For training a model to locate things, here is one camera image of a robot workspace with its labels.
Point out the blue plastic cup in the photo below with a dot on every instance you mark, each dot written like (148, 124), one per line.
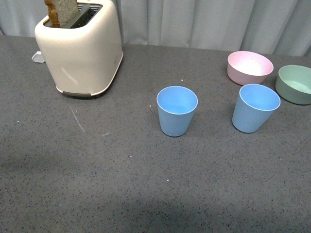
(176, 106)
(255, 104)

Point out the cream white toaster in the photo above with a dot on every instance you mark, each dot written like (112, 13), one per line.
(83, 57)

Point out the pink plastic bowl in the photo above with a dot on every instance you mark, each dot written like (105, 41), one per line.
(246, 67)

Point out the white toaster lever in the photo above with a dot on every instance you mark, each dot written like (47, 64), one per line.
(38, 57)

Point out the brown bread slice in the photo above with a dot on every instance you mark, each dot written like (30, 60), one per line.
(60, 12)

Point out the green plastic bowl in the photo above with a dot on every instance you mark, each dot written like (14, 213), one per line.
(294, 84)

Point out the grey curtain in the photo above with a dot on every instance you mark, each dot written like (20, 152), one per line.
(281, 27)

